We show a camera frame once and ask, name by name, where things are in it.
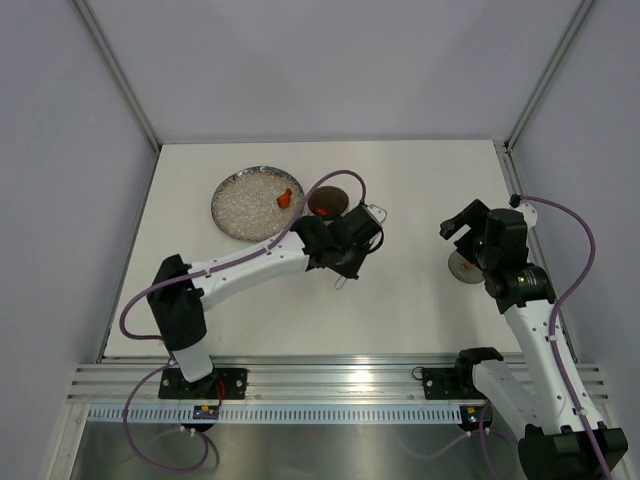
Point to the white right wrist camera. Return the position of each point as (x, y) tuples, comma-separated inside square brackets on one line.
[(528, 211)]

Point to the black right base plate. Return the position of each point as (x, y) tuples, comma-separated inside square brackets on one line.
[(449, 384)]

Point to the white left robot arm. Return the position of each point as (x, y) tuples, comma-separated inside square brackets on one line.
[(182, 293)]

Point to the right aluminium frame post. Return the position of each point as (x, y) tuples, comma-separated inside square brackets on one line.
[(551, 69)]

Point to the orange chicken drumstick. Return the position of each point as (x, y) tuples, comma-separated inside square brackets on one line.
[(284, 200)]

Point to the left aluminium frame post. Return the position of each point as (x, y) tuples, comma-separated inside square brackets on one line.
[(107, 54)]

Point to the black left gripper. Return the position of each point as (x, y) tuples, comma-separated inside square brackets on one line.
[(349, 271)]

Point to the grey lid with orange strap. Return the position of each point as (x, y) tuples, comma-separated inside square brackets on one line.
[(463, 270)]

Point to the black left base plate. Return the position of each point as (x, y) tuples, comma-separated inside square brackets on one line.
[(231, 383)]

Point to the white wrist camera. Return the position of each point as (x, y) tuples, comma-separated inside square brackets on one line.
[(528, 211), (378, 213)]

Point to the grey speckled plate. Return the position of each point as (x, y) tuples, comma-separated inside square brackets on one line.
[(244, 205)]

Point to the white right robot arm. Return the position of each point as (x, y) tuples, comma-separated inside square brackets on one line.
[(560, 433)]

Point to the pink handled metal tongs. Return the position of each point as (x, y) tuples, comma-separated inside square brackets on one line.
[(341, 282)]

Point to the white perforated cable duct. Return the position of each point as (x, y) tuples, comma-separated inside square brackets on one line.
[(280, 414)]

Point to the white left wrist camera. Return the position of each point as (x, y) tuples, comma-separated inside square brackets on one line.
[(378, 213)]

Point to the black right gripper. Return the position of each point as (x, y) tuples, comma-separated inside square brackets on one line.
[(476, 216)]

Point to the aluminium front rail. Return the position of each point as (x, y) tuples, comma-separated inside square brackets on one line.
[(327, 379)]

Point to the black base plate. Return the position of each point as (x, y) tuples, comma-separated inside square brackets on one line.
[(231, 383), (449, 384)]

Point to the grey cylindrical lunch box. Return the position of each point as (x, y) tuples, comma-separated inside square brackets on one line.
[(332, 198)]

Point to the aluminium frame post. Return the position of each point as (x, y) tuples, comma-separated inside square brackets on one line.
[(107, 54), (551, 69)]

